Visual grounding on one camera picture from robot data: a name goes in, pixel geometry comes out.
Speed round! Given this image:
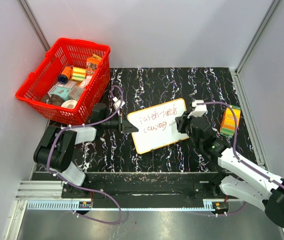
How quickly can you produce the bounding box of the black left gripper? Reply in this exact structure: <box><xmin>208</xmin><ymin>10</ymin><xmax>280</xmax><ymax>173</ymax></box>
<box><xmin>102</xmin><ymin>112</ymin><xmax>138</xmax><ymax>134</ymax></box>

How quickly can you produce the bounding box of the yellow framed whiteboard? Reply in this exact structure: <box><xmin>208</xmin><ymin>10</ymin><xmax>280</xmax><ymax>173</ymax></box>
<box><xmin>127</xmin><ymin>98</ymin><xmax>189</xmax><ymax>155</ymax></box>

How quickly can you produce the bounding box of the orange sponge pack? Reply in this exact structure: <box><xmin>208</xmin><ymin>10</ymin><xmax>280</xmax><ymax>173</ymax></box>
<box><xmin>219</xmin><ymin>105</ymin><xmax>241</xmax><ymax>137</ymax></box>

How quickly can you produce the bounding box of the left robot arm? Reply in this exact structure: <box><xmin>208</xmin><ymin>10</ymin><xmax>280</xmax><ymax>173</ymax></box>
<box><xmin>33</xmin><ymin>103</ymin><xmax>139</xmax><ymax>198</ymax></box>

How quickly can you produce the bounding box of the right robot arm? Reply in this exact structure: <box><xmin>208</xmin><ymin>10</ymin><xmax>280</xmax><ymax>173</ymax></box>
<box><xmin>175</xmin><ymin>112</ymin><xmax>284</xmax><ymax>228</ymax></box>

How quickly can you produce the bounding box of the pink white small box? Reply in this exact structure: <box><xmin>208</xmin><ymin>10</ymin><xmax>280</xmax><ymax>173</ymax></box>
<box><xmin>78</xmin><ymin>75</ymin><xmax>92</xmax><ymax>89</ymax></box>

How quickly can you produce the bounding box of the white tape roll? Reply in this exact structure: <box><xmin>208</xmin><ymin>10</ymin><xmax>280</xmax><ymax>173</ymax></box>
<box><xmin>61</xmin><ymin>99</ymin><xmax>78</xmax><ymax>109</ymax></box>

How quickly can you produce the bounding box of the brown cardboard box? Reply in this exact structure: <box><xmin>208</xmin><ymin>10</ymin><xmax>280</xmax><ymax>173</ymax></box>
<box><xmin>69</xmin><ymin>85</ymin><xmax>84</xmax><ymax>101</ymax></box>

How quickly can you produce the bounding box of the yellow green sponge stack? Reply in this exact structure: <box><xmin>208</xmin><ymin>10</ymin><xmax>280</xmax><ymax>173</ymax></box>
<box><xmin>71</xmin><ymin>67</ymin><xmax>86</xmax><ymax>82</ymax></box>

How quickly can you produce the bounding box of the teal white box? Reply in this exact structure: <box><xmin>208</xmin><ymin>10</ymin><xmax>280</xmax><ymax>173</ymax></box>
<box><xmin>48</xmin><ymin>85</ymin><xmax>71</xmax><ymax>101</ymax></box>

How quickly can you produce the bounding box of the orange snack packet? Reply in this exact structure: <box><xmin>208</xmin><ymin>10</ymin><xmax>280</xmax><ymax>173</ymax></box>
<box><xmin>86</xmin><ymin>54</ymin><xmax>102</xmax><ymax>76</ymax></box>

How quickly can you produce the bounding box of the orange blue cylinder can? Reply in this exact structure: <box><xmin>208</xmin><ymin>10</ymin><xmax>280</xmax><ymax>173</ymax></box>
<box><xmin>58</xmin><ymin>66</ymin><xmax>72</xmax><ymax>84</ymax></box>

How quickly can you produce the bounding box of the red plastic basket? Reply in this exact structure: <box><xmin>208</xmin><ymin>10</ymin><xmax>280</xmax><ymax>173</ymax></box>
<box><xmin>16</xmin><ymin>37</ymin><xmax>111</xmax><ymax>125</ymax></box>

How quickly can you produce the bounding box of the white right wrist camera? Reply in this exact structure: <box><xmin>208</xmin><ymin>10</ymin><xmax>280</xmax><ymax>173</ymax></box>
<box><xmin>187</xmin><ymin>100</ymin><xmax>207</xmax><ymax>119</ymax></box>

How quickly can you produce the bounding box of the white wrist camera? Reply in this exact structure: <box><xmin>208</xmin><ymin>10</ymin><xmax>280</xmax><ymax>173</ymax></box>
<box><xmin>187</xmin><ymin>100</ymin><xmax>207</xmax><ymax>119</ymax></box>
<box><xmin>112</xmin><ymin>97</ymin><xmax>126</xmax><ymax>110</ymax></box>

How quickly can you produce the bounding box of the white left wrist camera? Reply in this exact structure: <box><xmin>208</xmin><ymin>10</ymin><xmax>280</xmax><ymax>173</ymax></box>
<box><xmin>112</xmin><ymin>97</ymin><xmax>126</xmax><ymax>110</ymax></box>

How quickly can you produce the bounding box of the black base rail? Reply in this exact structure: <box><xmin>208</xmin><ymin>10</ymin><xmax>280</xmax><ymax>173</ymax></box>
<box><xmin>31</xmin><ymin>171</ymin><xmax>247</xmax><ymax>203</ymax></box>

